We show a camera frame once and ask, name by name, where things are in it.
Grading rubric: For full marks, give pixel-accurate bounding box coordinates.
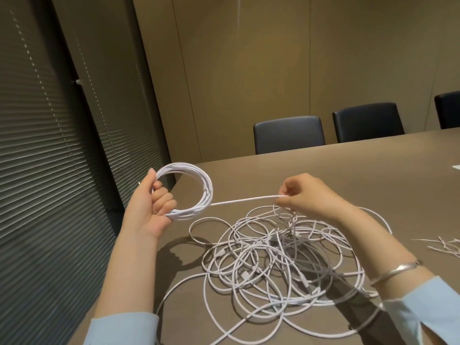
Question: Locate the person's left hand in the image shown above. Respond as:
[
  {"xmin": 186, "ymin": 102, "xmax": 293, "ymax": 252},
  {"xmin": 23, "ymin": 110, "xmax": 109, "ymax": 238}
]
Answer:
[{"xmin": 120, "ymin": 168, "xmax": 177, "ymax": 241}]

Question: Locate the person's right hand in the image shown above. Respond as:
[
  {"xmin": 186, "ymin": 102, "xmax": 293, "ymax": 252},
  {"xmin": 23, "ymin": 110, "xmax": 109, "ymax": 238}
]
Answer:
[{"xmin": 275, "ymin": 172, "xmax": 355, "ymax": 223}]

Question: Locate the pile of white cables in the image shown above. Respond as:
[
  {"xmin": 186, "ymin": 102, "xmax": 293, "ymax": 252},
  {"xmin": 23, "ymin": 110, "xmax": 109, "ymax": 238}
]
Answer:
[{"xmin": 156, "ymin": 205, "xmax": 393, "ymax": 345}]

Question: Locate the person's right forearm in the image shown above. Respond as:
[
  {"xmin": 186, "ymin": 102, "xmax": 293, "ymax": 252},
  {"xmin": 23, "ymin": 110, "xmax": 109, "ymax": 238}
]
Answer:
[{"xmin": 336, "ymin": 206, "xmax": 460, "ymax": 345}]

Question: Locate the person's left forearm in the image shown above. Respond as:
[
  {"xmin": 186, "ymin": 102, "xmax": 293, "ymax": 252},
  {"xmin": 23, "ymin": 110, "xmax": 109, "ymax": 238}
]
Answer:
[{"xmin": 83, "ymin": 224, "xmax": 161, "ymax": 345}]

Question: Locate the dark meeting chair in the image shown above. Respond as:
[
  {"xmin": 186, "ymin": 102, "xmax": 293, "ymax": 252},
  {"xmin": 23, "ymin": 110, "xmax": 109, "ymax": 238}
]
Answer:
[
  {"xmin": 332, "ymin": 102, "xmax": 406, "ymax": 144},
  {"xmin": 434, "ymin": 91, "xmax": 460, "ymax": 130},
  {"xmin": 253, "ymin": 115, "xmax": 326, "ymax": 155}
]

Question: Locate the brown table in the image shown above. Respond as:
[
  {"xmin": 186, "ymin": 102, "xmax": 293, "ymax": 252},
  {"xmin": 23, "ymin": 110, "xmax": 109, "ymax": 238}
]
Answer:
[{"xmin": 66, "ymin": 127, "xmax": 460, "ymax": 345}]

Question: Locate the glass partition with grey blinds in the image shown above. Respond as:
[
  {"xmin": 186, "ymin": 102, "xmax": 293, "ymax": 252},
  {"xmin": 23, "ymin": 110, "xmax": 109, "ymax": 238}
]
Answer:
[{"xmin": 0, "ymin": 0, "xmax": 177, "ymax": 345}]

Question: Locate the bunch of white twist ties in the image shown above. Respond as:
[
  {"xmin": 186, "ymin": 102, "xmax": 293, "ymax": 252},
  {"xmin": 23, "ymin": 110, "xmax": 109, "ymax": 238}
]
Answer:
[{"xmin": 411, "ymin": 237, "xmax": 460, "ymax": 259}]

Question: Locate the silver bracelet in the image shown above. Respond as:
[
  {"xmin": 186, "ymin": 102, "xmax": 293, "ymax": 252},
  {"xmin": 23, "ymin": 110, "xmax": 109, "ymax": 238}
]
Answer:
[{"xmin": 369, "ymin": 260, "xmax": 422, "ymax": 287}]

